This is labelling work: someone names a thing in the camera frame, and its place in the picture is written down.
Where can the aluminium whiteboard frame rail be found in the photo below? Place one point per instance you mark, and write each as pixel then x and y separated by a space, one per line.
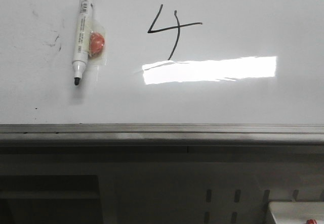
pixel 161 134

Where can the white whiteboard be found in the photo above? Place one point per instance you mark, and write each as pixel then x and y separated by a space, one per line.
pixel 168 61

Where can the grey slotted metal panel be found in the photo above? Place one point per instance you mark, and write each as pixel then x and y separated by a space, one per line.
pixel 211 192

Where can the white bin with red item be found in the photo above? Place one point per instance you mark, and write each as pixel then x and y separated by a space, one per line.
pixel 295 212

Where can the white whiteboard marker pen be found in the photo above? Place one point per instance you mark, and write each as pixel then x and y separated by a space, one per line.
pixel 82 39

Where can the orange magnet taped to marker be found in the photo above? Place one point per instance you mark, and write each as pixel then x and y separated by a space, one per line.
pixel 97 45

